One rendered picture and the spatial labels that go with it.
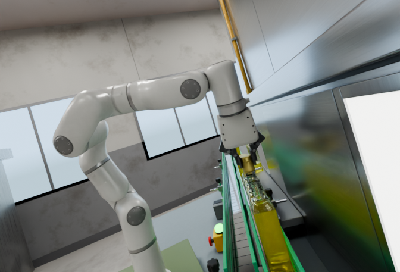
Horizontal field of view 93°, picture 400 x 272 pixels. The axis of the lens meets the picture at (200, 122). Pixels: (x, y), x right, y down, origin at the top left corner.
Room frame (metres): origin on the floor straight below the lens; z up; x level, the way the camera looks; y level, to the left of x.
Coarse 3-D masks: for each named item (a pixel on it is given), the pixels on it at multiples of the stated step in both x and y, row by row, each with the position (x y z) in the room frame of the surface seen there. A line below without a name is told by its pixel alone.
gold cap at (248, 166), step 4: (244, 156) 0.57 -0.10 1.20; (248, 156) 0.55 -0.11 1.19; (240, 160) 0.56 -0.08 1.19; (244, 160) 0.55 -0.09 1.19; (248, 160) 0.55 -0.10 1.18; (244, 164) 0.55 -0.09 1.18; (248, 164) 0.55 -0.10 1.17; (252, 164) 0.55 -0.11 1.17; (244, 168) 0.56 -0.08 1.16; (248, 168) 0.55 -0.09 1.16; (252, 168) 0.55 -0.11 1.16; (244, 172) 0.56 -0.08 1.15; (248, 172) 0.55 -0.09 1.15
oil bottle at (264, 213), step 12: (252, 204) 0.50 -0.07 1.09; (264, 204) 0.48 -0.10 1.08; (264, 216) 0.48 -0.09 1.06; (276, 216) 0.48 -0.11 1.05; (264, 228) 0.48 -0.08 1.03; (276, 228) 0.48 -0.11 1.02; (264, 240) 0.48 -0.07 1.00; (276, 240) 0.48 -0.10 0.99; (276, 252) 0.48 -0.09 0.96; (288, 252) 0.48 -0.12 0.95; (276, 264) 0.48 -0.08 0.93; (288, 264) 0.48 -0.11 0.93
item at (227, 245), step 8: (224, 160) 1.85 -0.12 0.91; (224, 168) 1.52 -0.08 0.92; (224, 176) 1.25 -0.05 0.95; (224, 184) 1.09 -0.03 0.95; (224, 192) 0.95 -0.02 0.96; (224, 200) 0.86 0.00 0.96; (224, 208) 0.78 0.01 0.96; (224, 216) 0.72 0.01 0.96; (224, 224) 0.66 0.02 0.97; (224, 232) 0.62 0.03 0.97; (224, 240) 0.58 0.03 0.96; (224, 248) 0.55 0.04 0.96; (224, 256) 0.52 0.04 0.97; (232, 256) 0.61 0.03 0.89; (224, 264) 0.49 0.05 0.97; (232, 264) 0.56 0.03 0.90
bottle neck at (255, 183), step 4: (252, 180) 0.52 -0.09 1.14; (256, 180) 0.50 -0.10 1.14; (252, 184) 0.50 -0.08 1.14; (256, 184) 0.49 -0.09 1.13; (260, 184) 0.50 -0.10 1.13; (252, 188) 0.50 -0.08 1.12; (256, 188) 0.49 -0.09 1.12; (260, 188) 0.50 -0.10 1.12; (252, 192) 0.50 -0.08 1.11; (256, 192) 0.49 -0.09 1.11; (260, 192) 0.49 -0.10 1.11; (256, 196) 0.50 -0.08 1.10; (260, 196) 0.49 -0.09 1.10; (264, 196) 0.50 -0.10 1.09
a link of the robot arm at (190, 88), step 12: (192, 72) 0.44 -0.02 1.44; (132, 84) 0.50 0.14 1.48; (144, 84) 0.47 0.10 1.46; (156, 84) 0.44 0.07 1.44; (168, 84) 0.43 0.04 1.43; (180, 84) 0.43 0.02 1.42; (192, 84) 0.43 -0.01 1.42; (204, 84) 0.44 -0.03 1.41; (132, 96) 0.49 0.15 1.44; (144, 96) 0.47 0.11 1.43; (156, 96) 0.45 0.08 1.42; (168, 96) 0.44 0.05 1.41; (180, 96) 0.44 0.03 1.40; (192, 96) 0.44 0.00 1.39; (204, 96) 0.45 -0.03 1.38; (144, 108) 0.52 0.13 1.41; (156, 108) 0.48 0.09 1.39; (168, 108) 0.46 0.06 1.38
